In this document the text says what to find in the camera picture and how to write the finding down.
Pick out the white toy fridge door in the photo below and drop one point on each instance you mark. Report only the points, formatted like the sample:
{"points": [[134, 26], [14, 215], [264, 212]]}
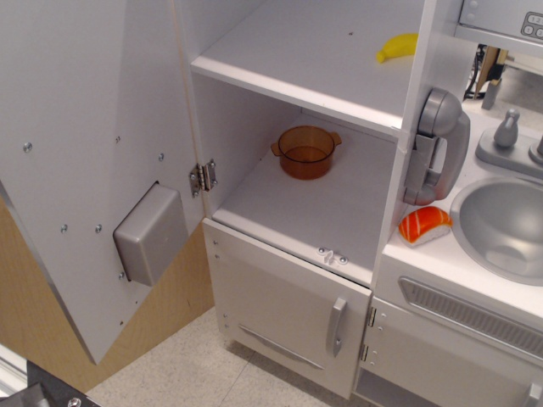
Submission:
{"points": [[94, 112]]}

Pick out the metal fridge door hinge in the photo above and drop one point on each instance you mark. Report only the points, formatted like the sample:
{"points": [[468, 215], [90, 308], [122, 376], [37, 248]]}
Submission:
{"points": [[202, 178]]}

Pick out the orange transparent toy pot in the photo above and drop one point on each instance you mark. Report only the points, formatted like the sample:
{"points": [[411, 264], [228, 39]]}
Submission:
{"points": [[305, 152]]}

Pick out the white lower freezer door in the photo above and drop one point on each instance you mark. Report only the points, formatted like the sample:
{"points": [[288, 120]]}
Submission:
{"points": [[279, 306]]}

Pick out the grey ice dispenser box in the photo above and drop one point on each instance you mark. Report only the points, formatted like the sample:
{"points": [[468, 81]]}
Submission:
{"points": [[152, 234]]}

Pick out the salmon nigiri sushi toy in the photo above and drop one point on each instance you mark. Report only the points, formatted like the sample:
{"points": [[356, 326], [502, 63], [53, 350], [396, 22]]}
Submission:
{"points": [[424, 225]]}

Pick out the white oven door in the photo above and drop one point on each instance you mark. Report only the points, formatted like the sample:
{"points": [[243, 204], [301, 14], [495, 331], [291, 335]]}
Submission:
{"points": [[443, 365]]}

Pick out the yellow toy banana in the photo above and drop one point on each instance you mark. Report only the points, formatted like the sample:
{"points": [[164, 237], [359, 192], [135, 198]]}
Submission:
{"points": [[399, 46]]}

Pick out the grey toy sink basin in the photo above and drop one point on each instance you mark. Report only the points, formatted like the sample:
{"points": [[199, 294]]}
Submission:
{"points": [[498, 223]]}

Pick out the grey toy faucet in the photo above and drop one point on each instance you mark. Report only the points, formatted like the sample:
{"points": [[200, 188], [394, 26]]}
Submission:
{"points": [[507, 148]]}

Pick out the grey oven vent panel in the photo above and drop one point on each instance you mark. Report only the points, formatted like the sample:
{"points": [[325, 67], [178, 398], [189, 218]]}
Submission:
{"points": [[473, 317]]}

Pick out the grey toy microwave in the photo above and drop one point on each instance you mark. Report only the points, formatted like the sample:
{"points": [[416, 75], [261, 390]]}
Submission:
{"points": [[519, 20]]}

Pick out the grey freezer door handle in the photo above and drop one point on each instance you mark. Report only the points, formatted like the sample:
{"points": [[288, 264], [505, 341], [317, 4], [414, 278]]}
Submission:
{"points": [[333, 341]]}

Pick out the grey toy wall phone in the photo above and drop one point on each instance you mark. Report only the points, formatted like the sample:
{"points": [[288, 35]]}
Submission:
{"points": [[439, 150]]}

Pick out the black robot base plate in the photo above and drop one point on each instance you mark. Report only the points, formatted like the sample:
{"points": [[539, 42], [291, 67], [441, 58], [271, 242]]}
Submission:
{"points": [[33, 386]]}

